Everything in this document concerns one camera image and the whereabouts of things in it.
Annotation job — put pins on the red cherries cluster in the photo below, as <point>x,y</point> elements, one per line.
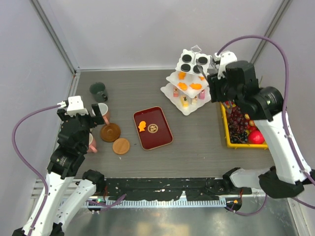
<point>250,123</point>

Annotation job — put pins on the dark green mug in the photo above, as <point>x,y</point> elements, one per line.
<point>99,92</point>

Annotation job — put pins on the white three-tier stand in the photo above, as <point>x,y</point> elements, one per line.
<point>195,52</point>

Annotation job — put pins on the cream cake slice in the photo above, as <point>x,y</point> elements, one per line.
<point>194,101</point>

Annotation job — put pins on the orange fish cookies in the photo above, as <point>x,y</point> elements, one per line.
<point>188,85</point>

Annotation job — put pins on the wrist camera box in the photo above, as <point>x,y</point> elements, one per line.
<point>221,60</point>
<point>74,105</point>

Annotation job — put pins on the red dessert tray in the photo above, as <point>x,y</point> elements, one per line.
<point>152,128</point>

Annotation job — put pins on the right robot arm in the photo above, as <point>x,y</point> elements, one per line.
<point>286,179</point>

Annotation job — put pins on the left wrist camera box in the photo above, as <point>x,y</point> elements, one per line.
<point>74,105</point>

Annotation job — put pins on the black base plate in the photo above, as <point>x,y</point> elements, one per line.
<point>170,189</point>

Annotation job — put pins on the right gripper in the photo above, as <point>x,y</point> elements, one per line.
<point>214,83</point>

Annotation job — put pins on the pink mug near arm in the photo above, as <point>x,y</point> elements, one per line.
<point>92,144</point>

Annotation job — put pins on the red pomegranate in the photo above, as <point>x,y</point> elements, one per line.
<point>256,138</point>

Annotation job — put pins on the purple grape bunch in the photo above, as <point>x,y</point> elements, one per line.
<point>237,123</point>

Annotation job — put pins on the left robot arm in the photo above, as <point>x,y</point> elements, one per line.
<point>51,216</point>

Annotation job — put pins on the pink mug white inside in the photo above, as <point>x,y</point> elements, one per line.
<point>105,113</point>

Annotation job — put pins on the yellow fruit bin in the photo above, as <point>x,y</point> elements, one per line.
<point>227,136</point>

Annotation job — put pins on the dark grapes bunch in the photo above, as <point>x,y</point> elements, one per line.
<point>239,138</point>

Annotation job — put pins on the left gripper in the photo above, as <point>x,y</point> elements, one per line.
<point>98,119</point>

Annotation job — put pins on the dark brown wooden saucer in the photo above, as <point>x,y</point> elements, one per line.
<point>110,133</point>

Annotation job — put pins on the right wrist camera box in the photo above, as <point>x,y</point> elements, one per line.
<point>221,60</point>

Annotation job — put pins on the light wooden coaster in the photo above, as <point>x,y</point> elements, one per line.
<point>121,146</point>

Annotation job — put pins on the black round cookies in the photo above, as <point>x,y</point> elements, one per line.
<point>187,66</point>

